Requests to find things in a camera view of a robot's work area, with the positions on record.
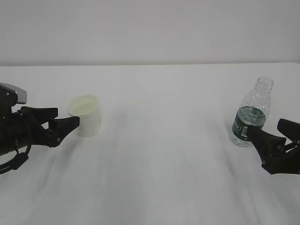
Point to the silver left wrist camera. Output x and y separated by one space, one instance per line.
11 95

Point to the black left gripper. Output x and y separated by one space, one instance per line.
37 128

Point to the white paper cup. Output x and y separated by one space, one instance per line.
86 107

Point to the clear water bottle green label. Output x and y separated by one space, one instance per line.
253 110

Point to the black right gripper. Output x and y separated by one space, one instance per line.
276 157

